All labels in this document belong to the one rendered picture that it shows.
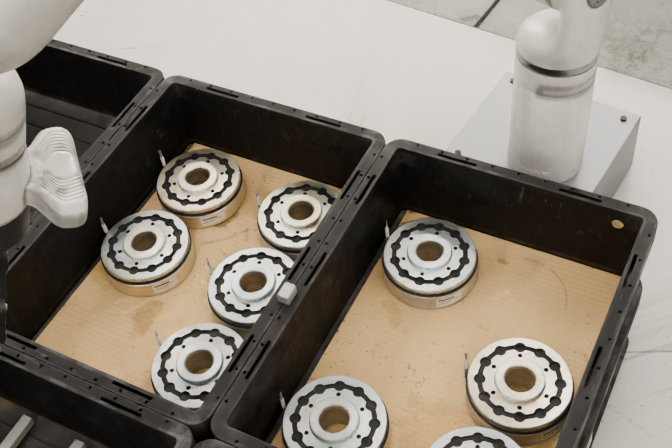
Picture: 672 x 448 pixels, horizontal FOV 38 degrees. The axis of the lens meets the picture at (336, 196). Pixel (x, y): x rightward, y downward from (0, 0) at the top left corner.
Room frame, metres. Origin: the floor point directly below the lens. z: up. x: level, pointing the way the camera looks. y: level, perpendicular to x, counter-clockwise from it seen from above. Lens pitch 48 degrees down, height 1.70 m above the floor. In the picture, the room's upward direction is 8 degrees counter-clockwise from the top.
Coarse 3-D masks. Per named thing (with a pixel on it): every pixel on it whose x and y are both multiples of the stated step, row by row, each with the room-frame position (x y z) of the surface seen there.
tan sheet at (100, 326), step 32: (224, 224) 0.77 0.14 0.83; (256, 224) 0.76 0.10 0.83; (224, 256) 0.72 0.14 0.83; (96, 288) 0.70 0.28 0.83; (192, 288) 0.68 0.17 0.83; (64, 320) 0.66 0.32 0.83; (96, 320) 0.65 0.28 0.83; (128, 320) 0.65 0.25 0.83; (160, 320) 0.64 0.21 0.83; (192, 320) 0.63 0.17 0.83; (64, 352) 0.62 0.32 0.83; (96, 352) 0.61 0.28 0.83; (128, 352) 0.60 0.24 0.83
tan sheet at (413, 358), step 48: (480, 240) 0.69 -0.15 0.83; (384, 288) 0.64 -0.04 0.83; (480, 288) 0.62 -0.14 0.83; (528, 288) 0.61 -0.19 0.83; (576, 288) 0.60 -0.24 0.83; (336, 336) 0.59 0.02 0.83; (384, 336) 0.58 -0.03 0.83; (432, 336) 0.57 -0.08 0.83; (480, 336) 0.56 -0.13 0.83; (528, 336) 0.55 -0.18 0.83; (576, 336) 0.54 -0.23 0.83; (384, 384) 0.52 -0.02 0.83; (432, 384) 0.51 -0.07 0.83; (576, 384) 0.49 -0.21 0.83; (336, 432) 0.48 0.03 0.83; (432, 432) 0.46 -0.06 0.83
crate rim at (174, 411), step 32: (160, 96) 0.90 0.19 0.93; (224, 96) 0.88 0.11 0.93; (128, 128) 0.85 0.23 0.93; (352, 128) 0.79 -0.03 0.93; (96, 160) 0.80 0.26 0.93; (352, 192) 0.70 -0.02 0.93; (320, 224) 0.66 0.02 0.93; (256, 320) 0.55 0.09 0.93; (32, 352) 0.55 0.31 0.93; (96, 384) 0.50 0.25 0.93; (128, 384) 0.50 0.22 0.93; (224, 384) 0.48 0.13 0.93; (192, 416) 0.46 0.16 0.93
